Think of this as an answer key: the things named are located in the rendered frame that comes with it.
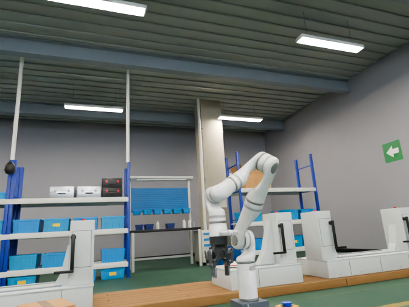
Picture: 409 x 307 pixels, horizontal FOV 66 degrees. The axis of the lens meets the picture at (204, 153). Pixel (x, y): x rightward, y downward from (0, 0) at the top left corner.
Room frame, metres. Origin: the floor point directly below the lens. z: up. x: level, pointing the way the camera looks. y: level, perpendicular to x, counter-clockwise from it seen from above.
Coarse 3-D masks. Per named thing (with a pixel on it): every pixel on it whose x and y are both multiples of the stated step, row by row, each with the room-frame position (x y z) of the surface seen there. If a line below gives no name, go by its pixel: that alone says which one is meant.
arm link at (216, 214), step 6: (204, 198) 1.32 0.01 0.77; (210, 204) 1.32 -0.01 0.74; (216, 204) 1.33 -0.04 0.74; (210, 210) 1.29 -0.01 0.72; (216, 210) 1.28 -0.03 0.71; (222, 210) 1.28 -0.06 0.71; (210, 216) 1.29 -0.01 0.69; (216, 216) 1.28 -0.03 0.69; (222, 216) 1.28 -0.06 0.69; (210, 222) 1.29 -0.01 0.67; (216, 222) 1.28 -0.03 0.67
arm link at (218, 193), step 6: (228, 180) 1.31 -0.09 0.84; (216, 186) 1.27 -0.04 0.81; (222, 186) 1.27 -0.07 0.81; (228, 186) 1.29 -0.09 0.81; (234, 186) 1.32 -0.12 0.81; (210, 192) 1.28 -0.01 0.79; (216, 192) 1.26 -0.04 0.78; (222, 192) 1.26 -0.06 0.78; (228, 192) 1.29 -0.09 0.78; (210, 198) 1.29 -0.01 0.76; (216, 198) 1.26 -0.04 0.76; (222, 198) 1.27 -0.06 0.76
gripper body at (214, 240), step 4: (216, 236) 1.27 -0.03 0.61; (220, 236) 1.27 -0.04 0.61; (224, 236) 1.28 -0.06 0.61; (212, 240) 1.28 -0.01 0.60; (216, 240) 1.27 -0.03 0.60; (220, 240) 1.27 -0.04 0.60; (224, 240) 1.28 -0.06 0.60; (212, 244) 1.28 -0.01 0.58; (216, 244) 1.27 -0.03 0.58; (220, 244) 1.27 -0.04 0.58; (224, 244) 1.28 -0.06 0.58; (212, 248) 1.28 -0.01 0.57; (216, 248) 1.28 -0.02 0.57; (220, 248) 1.30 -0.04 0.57; (224, 248) 1.31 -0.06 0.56; (212, 252) 1.29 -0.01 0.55; (216, 252) 1.28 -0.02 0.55; (220, 256) 1.30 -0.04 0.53; (224, 256) 1.31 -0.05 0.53
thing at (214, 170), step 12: (204, 108) 7.54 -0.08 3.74; (216, 108) 7.65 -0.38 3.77; (204, 120) 7.54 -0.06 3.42; (216, 120) 7.65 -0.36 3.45; (204, 132) 7.53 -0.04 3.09; (216, 132) 7.64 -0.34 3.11; (204, 144) 7.52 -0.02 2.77; (216, 144) 7.63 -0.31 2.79; (204, 156) 7.52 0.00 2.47; (216, 156) 7.62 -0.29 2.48; (204, 168) 7.51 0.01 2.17; (216, 168) 7.61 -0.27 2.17; (204, 180) 7.53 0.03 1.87; (216, 180) 7.61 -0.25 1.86; (204, 192) 7.58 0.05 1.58; (228, 216) 7.69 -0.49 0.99; (228, 228) 7.68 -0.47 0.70; (228, 240) 7.68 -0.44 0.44
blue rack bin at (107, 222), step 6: (102, 216) 5.30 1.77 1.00; (108, 216) 5.33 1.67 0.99; (114, 216) 5.36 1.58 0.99; (120, 216) 5.39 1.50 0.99; (102, 222) 5.31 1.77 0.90; (108, 222) 5.34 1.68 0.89; (114, 222) 5.37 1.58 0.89; (120, 222) 5.40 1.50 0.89; (102, 228) 5.31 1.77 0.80; (108, 228) 5.35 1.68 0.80
